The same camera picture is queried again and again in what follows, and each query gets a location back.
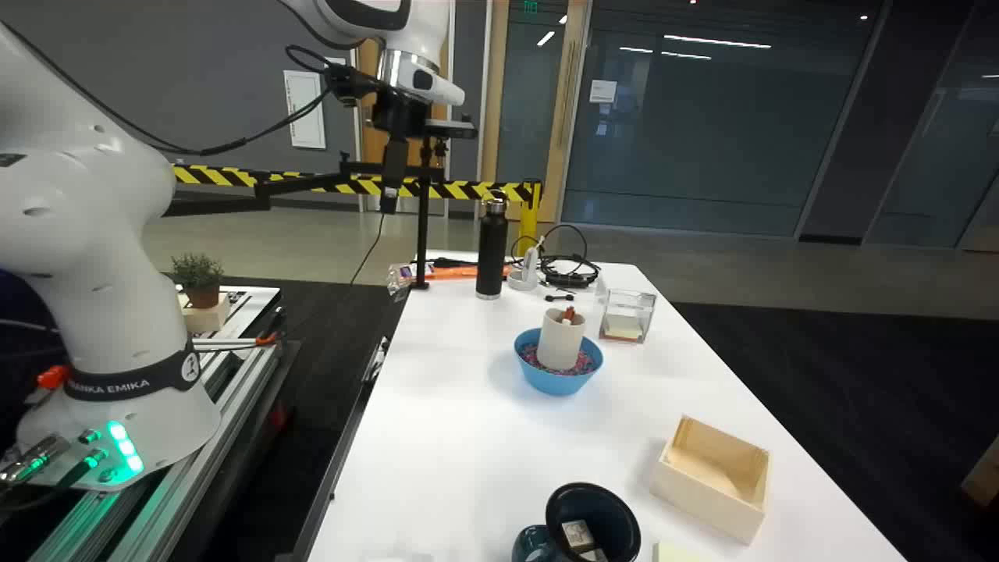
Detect orange pen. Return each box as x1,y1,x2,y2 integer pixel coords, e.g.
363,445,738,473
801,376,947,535
428,263,511,285

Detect black bottle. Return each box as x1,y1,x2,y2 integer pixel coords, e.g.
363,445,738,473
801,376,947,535
476,198,509,297

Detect white pen with red cap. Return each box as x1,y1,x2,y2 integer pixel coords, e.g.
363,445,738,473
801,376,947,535
190,327,283,356

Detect blue bowl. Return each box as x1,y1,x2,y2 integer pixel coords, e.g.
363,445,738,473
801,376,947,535
511,326,605,399

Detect black camera stand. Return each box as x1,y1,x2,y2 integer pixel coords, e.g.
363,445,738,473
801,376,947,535
253,132,502,295

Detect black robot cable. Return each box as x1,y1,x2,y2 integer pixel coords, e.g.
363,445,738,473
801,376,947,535
39,40,353,162

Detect white paper cup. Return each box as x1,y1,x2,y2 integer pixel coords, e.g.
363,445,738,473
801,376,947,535
534,304,590,376

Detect yellow black caution tape barrier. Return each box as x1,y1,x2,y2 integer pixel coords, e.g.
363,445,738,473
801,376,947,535
167,158,545,206

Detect light wooden box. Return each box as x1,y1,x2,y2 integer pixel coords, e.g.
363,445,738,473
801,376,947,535
650,415,774,547

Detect yellow sticky note pad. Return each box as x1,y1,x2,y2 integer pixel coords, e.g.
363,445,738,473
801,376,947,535
653,537,718,562

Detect colourful small candies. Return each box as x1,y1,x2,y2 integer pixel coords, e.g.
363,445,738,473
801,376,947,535
517,339,601,379

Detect small potted green plant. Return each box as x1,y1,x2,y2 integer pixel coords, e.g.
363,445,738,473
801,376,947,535
162,249,227,311

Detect small clear glass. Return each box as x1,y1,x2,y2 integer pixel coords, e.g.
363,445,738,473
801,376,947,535
509,247,542,295

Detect dark teal mug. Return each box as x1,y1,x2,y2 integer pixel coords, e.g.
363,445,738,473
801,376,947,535
511,478,642,562

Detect white wall panel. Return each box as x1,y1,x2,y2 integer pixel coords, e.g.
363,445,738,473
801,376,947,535
282,70,331,153

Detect clear plastic note holder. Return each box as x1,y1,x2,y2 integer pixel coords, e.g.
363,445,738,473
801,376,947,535
595,287,660,346

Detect aluminium rail frame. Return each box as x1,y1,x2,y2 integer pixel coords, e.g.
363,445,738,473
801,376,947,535
29,285,301,562

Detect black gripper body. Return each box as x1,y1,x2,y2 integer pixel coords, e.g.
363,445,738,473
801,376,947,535
371,88,479,175

